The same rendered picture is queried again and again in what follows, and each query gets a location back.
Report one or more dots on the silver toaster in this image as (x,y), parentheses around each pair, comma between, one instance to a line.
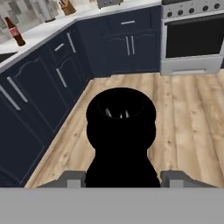
(109,3)

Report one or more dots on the black round object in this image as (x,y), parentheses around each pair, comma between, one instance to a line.
(121,140)

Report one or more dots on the wooden knife block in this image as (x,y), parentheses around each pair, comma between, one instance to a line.
(68,8)

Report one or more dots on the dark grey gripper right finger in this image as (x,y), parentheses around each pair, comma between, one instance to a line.
(175,177)

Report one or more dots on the dark sink basin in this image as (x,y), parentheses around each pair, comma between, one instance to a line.
(5,57)

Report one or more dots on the brown cola bottle red label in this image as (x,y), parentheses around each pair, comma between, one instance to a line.
(16,33)

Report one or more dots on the stainless steel oven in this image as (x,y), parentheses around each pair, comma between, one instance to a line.
(192,38)

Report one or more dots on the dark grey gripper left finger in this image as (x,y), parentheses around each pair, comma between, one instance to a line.
(74,177)

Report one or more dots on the navy drawer front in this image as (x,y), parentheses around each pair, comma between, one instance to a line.
(129,22)
(59,43)

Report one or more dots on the navy cupboard door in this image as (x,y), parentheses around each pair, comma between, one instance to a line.
(73,81)
(145,51)
(115,54)
(17,140)
(83,55)
(43,93)

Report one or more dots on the grey small appliance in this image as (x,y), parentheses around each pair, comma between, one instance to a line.
(46,11)

